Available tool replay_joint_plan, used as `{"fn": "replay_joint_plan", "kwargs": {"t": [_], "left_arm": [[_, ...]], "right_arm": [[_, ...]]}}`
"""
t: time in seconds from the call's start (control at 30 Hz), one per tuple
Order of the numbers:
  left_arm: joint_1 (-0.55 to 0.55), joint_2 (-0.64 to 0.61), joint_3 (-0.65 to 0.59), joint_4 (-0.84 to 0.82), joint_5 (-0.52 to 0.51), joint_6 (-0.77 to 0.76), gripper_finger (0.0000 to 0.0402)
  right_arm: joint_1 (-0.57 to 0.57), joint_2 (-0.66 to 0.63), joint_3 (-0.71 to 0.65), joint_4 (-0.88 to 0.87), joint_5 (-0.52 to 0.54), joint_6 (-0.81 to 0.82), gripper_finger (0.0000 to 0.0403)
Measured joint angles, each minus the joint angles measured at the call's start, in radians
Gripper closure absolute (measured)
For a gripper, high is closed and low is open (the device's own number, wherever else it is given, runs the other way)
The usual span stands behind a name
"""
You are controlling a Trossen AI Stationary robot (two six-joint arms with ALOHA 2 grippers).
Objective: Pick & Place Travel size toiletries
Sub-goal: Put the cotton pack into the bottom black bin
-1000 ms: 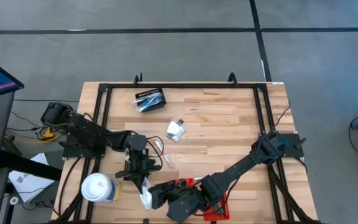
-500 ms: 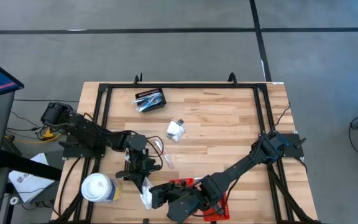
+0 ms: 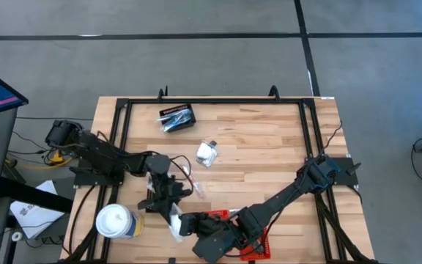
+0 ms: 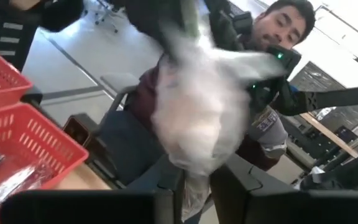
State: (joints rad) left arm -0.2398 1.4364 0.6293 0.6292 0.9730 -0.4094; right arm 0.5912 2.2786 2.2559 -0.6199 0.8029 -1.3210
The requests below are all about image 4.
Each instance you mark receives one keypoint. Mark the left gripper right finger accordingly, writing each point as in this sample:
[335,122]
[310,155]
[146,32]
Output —
[275,205]

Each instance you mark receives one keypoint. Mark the person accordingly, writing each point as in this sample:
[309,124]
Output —
[11,37]
[287,25]

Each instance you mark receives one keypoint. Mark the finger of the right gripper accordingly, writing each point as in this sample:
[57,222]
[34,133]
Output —
[154,21]

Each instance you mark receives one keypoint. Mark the cotton balls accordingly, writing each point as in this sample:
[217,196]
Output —
[197,118]

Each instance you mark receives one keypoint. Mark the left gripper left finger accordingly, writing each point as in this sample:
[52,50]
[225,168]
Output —
[104,208]

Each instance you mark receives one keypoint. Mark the grey office chair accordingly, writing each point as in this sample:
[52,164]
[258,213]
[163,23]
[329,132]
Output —
[120,82]

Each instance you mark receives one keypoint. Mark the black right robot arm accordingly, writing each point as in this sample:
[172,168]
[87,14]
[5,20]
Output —
[291,99]

